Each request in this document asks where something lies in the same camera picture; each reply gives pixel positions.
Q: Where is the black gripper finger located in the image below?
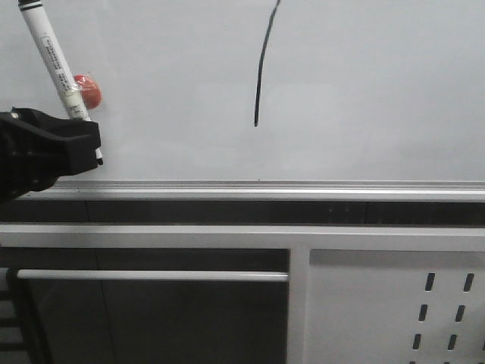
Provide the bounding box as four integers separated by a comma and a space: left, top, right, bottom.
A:
1, 108, 102, 203

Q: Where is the red round magnet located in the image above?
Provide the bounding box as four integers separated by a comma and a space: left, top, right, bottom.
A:
74, 74, 102, 110

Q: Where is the white whiteboard marker pen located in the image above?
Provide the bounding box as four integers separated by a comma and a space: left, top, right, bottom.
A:
16, 0, 105, 166

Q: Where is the white whiteboard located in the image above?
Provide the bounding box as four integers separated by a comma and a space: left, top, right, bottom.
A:
0, 0, 485, 201

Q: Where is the white horizontal rod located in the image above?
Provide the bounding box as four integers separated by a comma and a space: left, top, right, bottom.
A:
17, 269, 289, 282

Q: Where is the grey black striped fabric pocket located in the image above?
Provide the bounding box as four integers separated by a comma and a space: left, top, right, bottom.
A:
1, 267, 29, 363

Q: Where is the white perforated metal panel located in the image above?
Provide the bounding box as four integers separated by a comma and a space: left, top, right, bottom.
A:
305, 250, 484, 363

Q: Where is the white metal stand frame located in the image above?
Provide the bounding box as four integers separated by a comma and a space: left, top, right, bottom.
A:
1, 224, 484, 363

